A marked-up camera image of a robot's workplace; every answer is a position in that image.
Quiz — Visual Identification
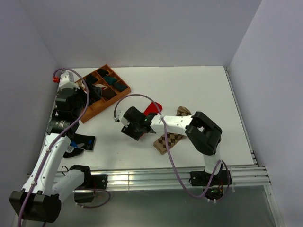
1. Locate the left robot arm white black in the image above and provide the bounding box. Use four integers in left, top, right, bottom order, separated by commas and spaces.
9, 68, 102, 227

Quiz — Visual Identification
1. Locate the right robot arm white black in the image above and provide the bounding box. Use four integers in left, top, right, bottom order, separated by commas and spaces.
115, 106, 222, 184

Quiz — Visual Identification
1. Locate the white red rolled sock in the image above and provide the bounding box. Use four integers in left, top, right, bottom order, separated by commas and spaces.
100, 84, 108, 90

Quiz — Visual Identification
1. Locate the black rolled sock middle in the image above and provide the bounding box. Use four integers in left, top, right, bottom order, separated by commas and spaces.
85, 74, 98, 84

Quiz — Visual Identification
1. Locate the black rolled sock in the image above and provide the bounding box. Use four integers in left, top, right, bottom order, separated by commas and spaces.
97, 69, 109, 78
85, 74, 98, 84

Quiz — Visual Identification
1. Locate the beige brown rolled sock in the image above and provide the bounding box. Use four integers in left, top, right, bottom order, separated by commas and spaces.
75, 80, 85, 89

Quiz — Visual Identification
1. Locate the orange divided sock tray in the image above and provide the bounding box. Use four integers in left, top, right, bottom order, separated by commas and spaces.
81, 64, 131, 123

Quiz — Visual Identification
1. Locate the teal rolled sock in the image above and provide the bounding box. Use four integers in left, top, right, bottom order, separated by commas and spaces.
103, 76, 118, 86

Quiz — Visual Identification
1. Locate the black rolled sock far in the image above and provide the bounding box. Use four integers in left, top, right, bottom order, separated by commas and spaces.
97, 69, 109, 78

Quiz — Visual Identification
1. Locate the dark green rolled sock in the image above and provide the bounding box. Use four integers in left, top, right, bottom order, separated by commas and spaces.
113, 82, 128, 92

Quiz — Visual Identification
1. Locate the beige argyle sock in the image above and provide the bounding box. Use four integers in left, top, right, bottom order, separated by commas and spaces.
153, 106, 191, 155

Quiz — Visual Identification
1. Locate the black blue patterned sock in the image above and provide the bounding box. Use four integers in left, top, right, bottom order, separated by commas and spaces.
63, 133, 96, 158

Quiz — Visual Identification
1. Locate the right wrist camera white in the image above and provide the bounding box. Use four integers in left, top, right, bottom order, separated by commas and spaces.
114, 111, 129, 127

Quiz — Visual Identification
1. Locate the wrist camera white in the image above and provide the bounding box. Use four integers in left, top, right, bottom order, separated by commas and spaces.
53, 72, 80, 90
114, 111, 129, 127

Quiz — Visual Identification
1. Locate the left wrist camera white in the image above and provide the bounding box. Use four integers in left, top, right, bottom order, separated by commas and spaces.
53, 72, 80, 90

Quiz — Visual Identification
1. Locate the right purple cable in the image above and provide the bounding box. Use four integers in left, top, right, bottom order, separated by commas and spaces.
114, 94, 234, 201

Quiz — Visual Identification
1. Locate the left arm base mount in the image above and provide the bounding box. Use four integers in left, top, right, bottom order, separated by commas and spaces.
74, 174, 108, 203

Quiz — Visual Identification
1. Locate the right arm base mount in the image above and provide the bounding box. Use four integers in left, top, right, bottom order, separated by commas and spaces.
189, 170, 232, 199

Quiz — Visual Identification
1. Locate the aluminium rail frame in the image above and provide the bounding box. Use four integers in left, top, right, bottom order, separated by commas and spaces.
11, 67, 285, 227

